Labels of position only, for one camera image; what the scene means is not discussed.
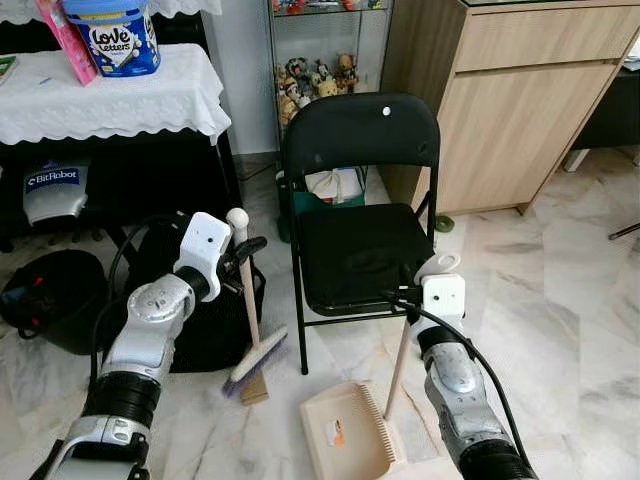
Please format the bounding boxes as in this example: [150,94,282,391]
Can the dark thin rod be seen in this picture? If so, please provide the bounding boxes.
[605,222,640,241]

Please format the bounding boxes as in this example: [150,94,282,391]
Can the white paper stack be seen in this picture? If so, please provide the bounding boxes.
[622,35,640,73]

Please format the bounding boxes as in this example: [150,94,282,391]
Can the pink box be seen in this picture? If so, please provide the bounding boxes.
[35,0,99,86]

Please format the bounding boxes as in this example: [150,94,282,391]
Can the grey case with blue label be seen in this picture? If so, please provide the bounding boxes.
[22,158,91,226]

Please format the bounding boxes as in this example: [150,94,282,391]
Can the green box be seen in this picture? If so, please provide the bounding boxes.
[290,172,366,211]

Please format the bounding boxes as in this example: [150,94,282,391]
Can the small plush toy figurines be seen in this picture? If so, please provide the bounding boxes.
[275,55,359,126]

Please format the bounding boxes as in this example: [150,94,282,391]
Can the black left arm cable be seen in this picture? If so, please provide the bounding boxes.
[92,212,196,386]

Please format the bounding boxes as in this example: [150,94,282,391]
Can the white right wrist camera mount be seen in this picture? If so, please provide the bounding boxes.
[420,274,468,336]

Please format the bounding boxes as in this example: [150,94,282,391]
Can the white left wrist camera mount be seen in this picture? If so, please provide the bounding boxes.
[175,212,233,301]

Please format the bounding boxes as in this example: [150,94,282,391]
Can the small brown cardboard piece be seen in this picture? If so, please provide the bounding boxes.
[240,372,269,406]

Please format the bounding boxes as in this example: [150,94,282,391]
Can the black desk with white legs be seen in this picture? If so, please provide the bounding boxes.
[565,65,640,171]

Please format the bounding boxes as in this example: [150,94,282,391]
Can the white lace tablecloth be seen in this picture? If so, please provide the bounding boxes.
[0,42,233,146]

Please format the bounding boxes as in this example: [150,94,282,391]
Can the light wooden cabinet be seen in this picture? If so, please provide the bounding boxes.
[380,0,640,216]

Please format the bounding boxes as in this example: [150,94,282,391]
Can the black folding chair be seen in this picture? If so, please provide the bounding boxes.
[280,92,441,376]

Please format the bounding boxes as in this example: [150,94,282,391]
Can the white bag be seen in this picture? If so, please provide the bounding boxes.
[305,168,366,206]

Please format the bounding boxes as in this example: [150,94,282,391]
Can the black backpack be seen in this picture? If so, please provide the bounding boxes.
[125,215,268,373]

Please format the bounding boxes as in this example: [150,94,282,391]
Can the wooden broom with purple bristles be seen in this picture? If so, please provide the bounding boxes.
[222,207,291,398]

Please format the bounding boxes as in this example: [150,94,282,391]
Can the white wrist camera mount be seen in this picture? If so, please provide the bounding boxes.
[175,212,233,301]
[420,274,468,336]

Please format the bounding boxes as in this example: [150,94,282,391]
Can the blue love letters tin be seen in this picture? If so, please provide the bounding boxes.
[62,0,161,78]

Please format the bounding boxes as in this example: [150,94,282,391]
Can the glass display cabinet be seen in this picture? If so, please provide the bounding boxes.
[265,0,393,131]

